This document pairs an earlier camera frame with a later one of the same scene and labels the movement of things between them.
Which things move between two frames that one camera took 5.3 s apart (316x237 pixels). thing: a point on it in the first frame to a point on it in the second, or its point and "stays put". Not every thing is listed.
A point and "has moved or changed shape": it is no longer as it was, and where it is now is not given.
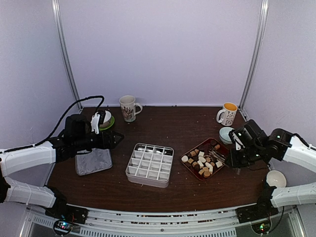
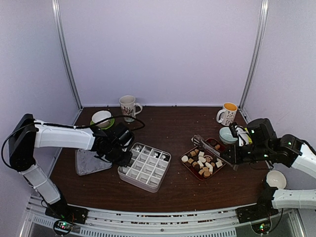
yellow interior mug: x=226 y=116 stays put
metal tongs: x=221 y=158 to x=197 y=140
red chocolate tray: x=206 y=158 stays put
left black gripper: x=104 y=145 to x=124 y=162
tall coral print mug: x=128 y=107 stays put
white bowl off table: x=276 y=177 stays put
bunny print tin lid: x=87 y=161 stays put
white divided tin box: x=150 y=165 has moved or changed shape
